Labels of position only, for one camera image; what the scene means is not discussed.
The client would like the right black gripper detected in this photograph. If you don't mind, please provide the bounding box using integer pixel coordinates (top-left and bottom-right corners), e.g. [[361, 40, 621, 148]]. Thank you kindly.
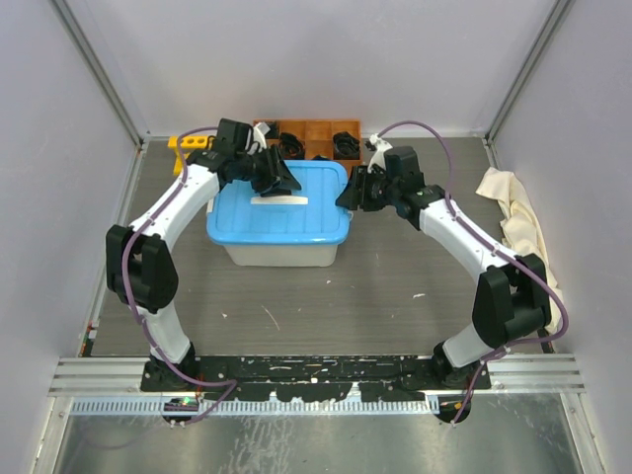
[[335, 166, 399, 213]]

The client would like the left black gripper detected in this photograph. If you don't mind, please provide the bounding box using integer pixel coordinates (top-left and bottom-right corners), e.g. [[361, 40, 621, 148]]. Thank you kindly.
[[236, 145, 302, 198]]

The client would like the blue plastic lid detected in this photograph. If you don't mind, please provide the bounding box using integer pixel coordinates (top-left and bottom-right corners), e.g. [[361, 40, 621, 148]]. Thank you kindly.
[[206, 161, 351, 246]]

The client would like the white plastic tub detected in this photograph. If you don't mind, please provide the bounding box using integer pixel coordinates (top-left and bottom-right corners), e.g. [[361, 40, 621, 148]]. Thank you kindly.
[[206, 205, 351, 268]]

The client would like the yellow test tube rack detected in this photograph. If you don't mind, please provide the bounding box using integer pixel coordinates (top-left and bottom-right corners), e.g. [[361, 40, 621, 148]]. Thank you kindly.
[[167, 135, 214, 177]]

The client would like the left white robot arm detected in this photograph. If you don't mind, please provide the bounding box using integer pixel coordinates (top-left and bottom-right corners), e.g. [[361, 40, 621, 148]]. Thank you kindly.
[[106, 118, 301, 391]]

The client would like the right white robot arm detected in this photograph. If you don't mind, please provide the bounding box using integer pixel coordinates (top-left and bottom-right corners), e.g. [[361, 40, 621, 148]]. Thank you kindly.
[[336, 146, 551, 389]]

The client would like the rolled tie orange pattern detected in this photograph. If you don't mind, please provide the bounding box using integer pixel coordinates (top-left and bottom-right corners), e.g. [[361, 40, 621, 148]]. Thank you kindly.
[[278, 132, 305, 160]]

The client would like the rolled tie top left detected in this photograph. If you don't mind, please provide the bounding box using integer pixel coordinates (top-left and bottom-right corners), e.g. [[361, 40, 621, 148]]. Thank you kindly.
[[266, 121, 279, 140]]

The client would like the wooden compartment tray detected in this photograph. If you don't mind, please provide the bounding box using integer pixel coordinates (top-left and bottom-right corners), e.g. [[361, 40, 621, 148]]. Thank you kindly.
[[252, 118, 362, 167]]

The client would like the rolled tie blue pattern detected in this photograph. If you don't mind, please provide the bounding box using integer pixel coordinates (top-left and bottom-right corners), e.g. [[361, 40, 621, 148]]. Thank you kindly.
[[332, 131, 360, 160]]

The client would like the clear glass stirring rod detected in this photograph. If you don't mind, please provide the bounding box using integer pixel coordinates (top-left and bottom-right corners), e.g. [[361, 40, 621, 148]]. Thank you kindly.
[[261, 305, 280, 331]]

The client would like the cream cloth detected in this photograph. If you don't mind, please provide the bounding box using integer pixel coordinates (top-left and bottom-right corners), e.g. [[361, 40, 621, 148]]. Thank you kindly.
[[475, 166, 565, 337]]

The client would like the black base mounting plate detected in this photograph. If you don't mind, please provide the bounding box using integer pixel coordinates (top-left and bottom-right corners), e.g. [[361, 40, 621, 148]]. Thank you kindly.
[[142, 353, 493, 402]]

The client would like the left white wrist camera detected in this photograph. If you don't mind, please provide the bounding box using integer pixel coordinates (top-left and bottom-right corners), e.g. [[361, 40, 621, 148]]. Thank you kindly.
[[250, 121, 271, 154]]

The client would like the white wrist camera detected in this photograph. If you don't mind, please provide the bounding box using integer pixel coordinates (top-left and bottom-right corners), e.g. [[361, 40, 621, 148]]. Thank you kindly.
[[250, 121, 271, 154], [365, 133, 393, 173]]

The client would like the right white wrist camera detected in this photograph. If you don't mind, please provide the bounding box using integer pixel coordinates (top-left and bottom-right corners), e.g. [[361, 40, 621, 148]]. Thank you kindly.
[[365, 133, 393, 173]]

